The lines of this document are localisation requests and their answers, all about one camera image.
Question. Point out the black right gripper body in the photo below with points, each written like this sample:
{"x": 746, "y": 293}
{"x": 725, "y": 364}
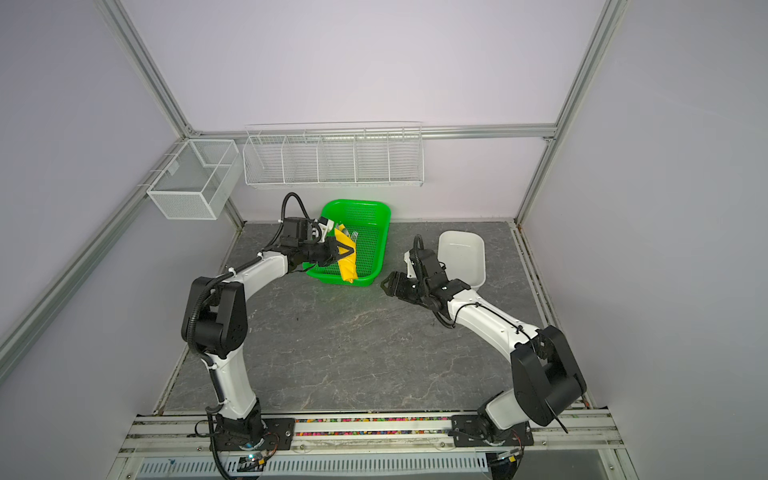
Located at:
{"x": 411, "y": 290}

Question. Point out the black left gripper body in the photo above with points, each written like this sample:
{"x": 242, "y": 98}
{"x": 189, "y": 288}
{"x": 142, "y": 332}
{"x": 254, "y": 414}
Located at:
{"x": 323, "y": 253}

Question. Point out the yellow paper napkin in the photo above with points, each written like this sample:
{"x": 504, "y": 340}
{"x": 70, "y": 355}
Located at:
{"x": 348, "y": 272}

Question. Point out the green plastic basket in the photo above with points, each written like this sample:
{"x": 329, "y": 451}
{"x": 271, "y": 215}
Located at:
{"x": 371, "y": 220}

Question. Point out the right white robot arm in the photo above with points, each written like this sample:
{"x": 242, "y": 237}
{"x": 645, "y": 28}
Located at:
{"x": 546, "y": 378}

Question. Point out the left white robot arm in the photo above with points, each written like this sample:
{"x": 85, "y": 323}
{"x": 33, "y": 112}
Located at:
{"x": 215, "y": 324}

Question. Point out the white plastic tray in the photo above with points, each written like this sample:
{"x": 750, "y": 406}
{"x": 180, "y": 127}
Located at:
{"x": 463, "y": 254}

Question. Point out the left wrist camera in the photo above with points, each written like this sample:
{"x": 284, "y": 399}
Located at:
{"x": 319, "y": 229}

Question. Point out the white wire wall rack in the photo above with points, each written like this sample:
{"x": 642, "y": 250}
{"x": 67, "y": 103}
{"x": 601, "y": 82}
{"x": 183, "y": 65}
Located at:
{"x": 334, "y": 154}

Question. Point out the white mesh wall box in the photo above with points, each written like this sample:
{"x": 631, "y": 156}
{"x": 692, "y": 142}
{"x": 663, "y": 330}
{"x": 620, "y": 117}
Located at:
{"x": 198, "y": 180}

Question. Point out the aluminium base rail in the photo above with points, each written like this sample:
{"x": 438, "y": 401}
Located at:
{"x": 361, "y": 444}

